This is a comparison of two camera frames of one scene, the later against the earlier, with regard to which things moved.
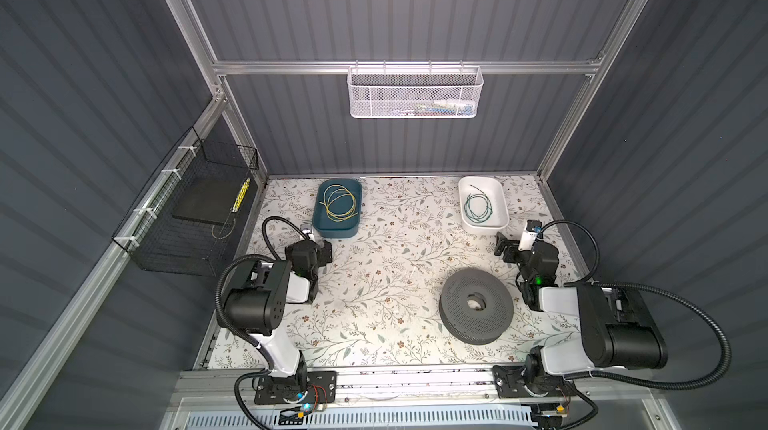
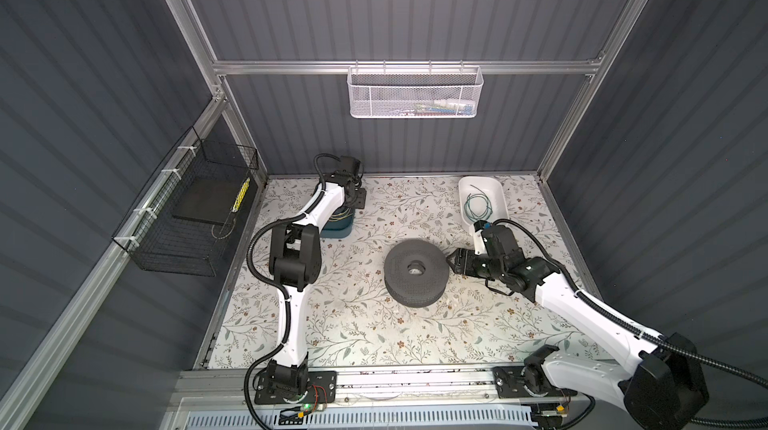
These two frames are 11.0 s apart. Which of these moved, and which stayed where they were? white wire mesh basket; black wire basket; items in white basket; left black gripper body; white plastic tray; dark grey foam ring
Moved: left black gripper body; dark grey foam ring
Stayed: white wire mesh basket; black wire basket; items in white basket; white plastic tray
